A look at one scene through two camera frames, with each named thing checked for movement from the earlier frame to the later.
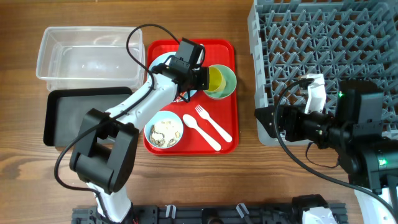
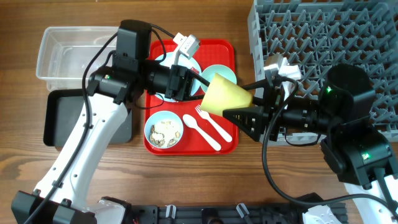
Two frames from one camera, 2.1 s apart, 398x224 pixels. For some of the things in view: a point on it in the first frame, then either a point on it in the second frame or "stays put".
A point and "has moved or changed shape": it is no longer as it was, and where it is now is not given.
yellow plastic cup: (216, 80) has moved or changed shape
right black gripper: (295, 113) to (272, 102)
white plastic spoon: (190, 121) stays put
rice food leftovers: (165, 134) stays put
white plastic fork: (204, 114) stays put
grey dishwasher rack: (339, 40) stays put
